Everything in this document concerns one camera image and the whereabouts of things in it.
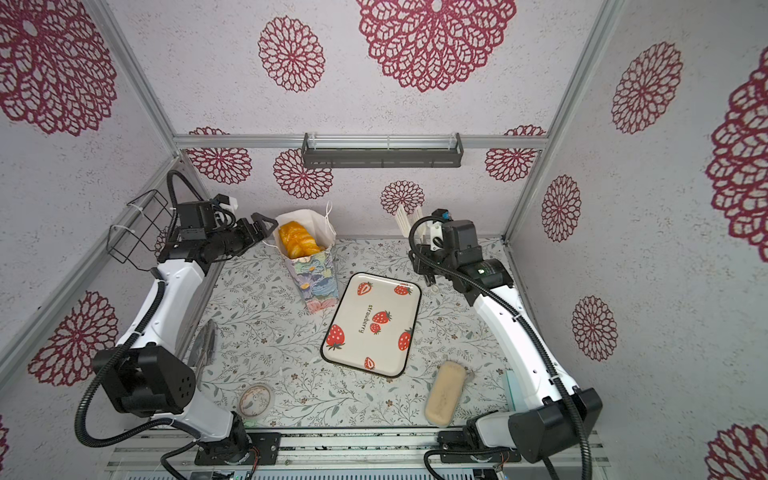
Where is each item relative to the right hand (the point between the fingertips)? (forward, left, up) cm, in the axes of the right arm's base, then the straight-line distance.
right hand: (415, 249), depth 74 cm
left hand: (+7, +39, -1) cm, 40 cm away
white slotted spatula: (+6, +3, +3) cm, 7 cm away
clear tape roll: (-28, +43, -31) cm, 60 cm away
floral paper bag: (+2, +28, -13) cm, 31 cm away
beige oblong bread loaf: (-26, -8, -28) cm, 39 cm away
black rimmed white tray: (-4, +11, -31) cm, 34 cm away
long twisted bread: (+13, +35, -11) cm, 39 cm away
